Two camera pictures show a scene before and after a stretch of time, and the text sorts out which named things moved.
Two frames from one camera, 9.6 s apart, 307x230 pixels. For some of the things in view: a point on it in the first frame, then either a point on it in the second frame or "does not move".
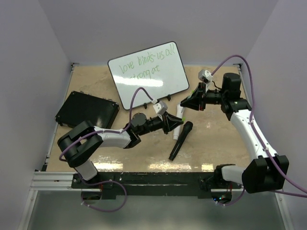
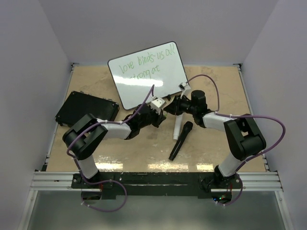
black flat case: [80, 107] does not move
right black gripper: [196, 99] to [173, 108]
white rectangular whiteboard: [159, 70] does not move
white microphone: [179, 113] does not move
